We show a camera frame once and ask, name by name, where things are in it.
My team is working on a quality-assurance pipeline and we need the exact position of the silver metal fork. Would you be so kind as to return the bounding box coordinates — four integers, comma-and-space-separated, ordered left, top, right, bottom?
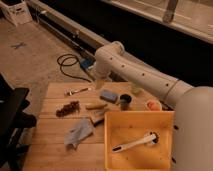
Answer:
65, 88, 91, 96

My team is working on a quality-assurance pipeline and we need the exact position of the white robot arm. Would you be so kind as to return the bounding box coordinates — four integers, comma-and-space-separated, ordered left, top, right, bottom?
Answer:
95, 41, 213, 171

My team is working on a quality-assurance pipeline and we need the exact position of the yellow plastic tray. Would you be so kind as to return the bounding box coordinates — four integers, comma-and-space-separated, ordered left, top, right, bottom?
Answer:
105, 111, 174, 171

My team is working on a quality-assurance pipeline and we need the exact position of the blue sponge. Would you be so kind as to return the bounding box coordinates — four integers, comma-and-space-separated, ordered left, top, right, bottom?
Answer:
100, 90, 118, 103

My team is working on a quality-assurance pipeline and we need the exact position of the blue power box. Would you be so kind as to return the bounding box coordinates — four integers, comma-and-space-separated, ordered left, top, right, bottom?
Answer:
80, 59, 95, 70

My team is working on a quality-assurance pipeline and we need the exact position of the yellow banana toy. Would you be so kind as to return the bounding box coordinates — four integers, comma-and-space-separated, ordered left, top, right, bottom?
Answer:
85, 103, 107, 110

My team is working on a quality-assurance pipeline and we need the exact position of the dark cup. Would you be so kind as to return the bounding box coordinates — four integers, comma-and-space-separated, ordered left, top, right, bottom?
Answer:
120, 94, 132, 110

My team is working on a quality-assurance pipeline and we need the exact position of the brown grape bunch toy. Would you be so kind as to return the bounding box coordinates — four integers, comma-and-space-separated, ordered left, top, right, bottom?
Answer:
56, 101, 80, 117

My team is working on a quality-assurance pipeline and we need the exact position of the green plastic cup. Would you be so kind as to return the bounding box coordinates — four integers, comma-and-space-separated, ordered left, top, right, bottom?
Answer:
131, 83, 141, 94

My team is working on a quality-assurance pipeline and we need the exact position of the grey blue cloth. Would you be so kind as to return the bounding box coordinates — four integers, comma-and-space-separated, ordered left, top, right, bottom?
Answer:
64, 118, 93, 149

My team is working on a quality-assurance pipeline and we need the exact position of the orange bowl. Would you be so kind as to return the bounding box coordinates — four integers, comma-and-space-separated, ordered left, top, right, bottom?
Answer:
146, 100, 162, 111

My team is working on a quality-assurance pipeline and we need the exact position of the white dish brush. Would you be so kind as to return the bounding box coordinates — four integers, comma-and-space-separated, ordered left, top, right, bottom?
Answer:
112, 132, 158, 152

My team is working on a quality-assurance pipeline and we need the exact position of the black chair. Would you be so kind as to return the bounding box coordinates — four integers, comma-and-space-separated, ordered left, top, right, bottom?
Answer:
0, 73, 37, 171

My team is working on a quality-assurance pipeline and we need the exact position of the white cardboard box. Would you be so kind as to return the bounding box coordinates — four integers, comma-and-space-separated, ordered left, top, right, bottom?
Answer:
0, 0, 32, 26

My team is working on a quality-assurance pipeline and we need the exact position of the black cable loop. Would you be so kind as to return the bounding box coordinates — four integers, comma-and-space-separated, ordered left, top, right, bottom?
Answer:
56, 53, 93, 83

